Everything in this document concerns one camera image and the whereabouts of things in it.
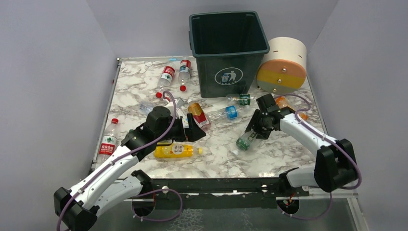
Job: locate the red label bottle left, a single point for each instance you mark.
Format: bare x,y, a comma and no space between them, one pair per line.
165,79

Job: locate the white round drawer cabinet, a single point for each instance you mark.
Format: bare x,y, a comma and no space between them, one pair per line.
283,70

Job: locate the orange label bottle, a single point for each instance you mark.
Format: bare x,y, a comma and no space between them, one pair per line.
282,102

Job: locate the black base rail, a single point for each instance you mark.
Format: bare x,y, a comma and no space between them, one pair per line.
173,194

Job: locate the red cap bottle table edge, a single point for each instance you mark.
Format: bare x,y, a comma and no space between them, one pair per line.
108,142

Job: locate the red label bottle right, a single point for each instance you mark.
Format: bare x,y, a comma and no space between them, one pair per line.
184,74

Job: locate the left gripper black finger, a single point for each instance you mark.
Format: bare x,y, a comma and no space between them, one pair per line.
193,132
266,103

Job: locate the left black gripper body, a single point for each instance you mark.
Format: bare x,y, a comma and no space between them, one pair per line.
185,128

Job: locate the red gold label bottle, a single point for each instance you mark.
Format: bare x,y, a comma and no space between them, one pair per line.
198,114

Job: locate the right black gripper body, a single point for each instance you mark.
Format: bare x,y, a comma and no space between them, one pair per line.
260,124

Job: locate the dark green trash bin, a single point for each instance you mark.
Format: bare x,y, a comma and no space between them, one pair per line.
229,48

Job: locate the yellow juice bottle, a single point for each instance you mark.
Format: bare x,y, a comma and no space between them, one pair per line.
176,150

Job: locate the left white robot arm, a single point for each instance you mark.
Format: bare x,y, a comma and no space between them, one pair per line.
80,206

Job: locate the clear bottle blue label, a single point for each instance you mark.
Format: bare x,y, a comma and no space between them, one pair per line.
228,113

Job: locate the clear bottle dark green label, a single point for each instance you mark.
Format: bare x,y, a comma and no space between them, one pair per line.
240,99

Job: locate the clear square jasmine bottle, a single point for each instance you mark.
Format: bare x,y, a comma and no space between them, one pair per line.
180,108

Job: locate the green tea bottle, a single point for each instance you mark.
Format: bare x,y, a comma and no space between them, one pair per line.
244,142

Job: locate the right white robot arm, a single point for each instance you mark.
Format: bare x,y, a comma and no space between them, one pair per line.
335,164

